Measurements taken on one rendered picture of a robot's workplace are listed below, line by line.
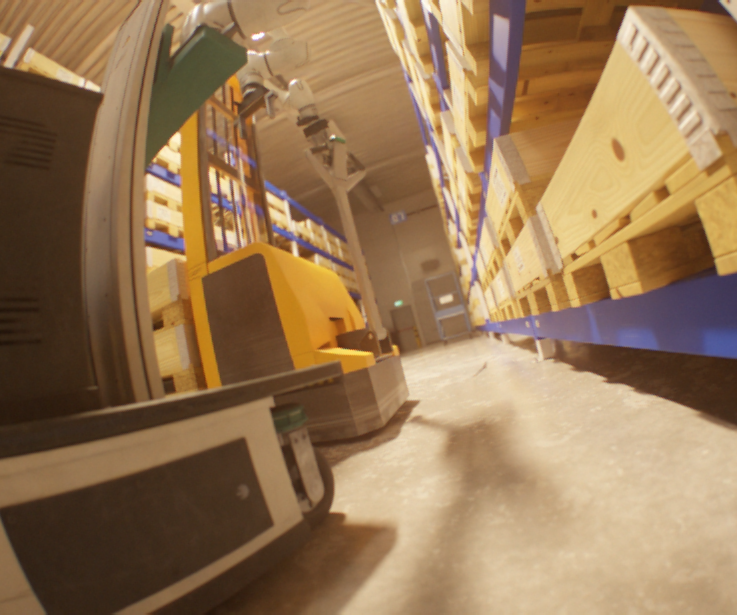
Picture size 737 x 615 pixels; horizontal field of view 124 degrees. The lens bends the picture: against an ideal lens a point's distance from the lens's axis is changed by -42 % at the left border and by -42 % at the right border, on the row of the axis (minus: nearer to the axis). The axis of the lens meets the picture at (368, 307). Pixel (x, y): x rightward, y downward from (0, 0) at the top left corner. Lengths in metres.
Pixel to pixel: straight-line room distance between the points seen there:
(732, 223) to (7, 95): 0.96
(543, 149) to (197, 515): 1.41
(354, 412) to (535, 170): 1.11
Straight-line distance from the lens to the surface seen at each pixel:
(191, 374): 1.69
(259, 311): 1.42
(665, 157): 0.54
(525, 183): 1.30
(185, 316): 1.73
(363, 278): 1.56
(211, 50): 0.97
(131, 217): 0.71
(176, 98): 1.08
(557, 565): 0.48
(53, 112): 0.64
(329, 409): 1.30
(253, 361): 1.44
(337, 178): 1.75
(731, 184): 0.45
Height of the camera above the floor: 0.32
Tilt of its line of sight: 8 degrees up
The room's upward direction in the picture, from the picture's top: 15 degrees counter-clockwise
